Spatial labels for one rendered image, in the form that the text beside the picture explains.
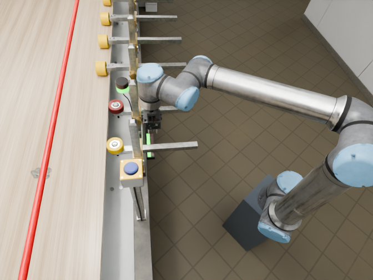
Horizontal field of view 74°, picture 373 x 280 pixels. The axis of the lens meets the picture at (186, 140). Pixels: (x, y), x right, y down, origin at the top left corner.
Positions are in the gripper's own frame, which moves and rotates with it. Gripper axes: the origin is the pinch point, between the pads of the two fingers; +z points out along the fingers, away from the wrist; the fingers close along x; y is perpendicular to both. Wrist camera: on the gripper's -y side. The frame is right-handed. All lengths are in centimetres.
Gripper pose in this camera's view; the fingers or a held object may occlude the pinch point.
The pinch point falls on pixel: (152, 128)
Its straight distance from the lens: 116.3
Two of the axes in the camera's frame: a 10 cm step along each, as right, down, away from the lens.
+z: -0.9, 5.5, 8.3
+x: 9.9, -0.6, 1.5
